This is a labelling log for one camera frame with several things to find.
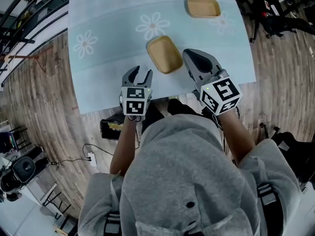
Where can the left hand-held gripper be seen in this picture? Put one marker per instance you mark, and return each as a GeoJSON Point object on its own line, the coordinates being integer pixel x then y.
{"type": "Point", "coordinates": [135, 102]}

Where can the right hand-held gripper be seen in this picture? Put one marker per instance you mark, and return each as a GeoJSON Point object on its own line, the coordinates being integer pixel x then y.
{"type": "Point", "coordinates": [221, 95]}

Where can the black floor box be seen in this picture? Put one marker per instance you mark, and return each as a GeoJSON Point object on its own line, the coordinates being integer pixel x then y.
{"type": "Point", "coordinates": [107, 133]}

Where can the person's left forearm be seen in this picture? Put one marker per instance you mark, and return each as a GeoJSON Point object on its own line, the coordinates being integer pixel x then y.
{"type": "Point", "coordinates": [123, 146]}

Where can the person's right forearm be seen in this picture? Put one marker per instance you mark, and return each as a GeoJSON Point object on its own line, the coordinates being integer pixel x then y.
{"type": "Point", "coordinates": [236, 136]}

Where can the person's black trousers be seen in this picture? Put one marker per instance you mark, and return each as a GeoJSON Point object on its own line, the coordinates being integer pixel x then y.
{"type": "Point", "coordinates": [155, 114]}

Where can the light blue floral tablecloth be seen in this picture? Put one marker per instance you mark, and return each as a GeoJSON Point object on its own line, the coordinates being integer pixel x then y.
{"type": "Point", "coordinates": [110, 13]}

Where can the black office chair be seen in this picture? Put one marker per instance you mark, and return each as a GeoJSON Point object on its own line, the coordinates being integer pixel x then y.
{"type": "Point", "coordinates": [278, 22]}

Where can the white power strip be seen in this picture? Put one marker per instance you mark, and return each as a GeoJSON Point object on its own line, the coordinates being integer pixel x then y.
{"type": "Point", "coordinates": [91, 158]}

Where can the person's grey hoodie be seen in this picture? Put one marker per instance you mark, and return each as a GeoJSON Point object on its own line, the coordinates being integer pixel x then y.
{"type": "Point", "coordinates": [184, 168]}

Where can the wooden coat rack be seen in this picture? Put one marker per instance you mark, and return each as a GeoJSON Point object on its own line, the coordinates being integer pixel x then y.
{"type": "Point", "coordinates": [24, 56]}

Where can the black metal railing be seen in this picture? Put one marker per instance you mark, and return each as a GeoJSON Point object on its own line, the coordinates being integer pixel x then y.
{"type": "Point", "coordinates": [37, 10]}

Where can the black backpack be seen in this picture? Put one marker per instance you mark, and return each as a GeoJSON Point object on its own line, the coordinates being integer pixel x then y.
{"type": "Point", "coordinates": [295, 154]}

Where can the black round-backed chair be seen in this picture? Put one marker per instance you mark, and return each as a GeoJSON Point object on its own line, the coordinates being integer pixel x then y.
{"type": "Point", "coordinates": [24, 166]}

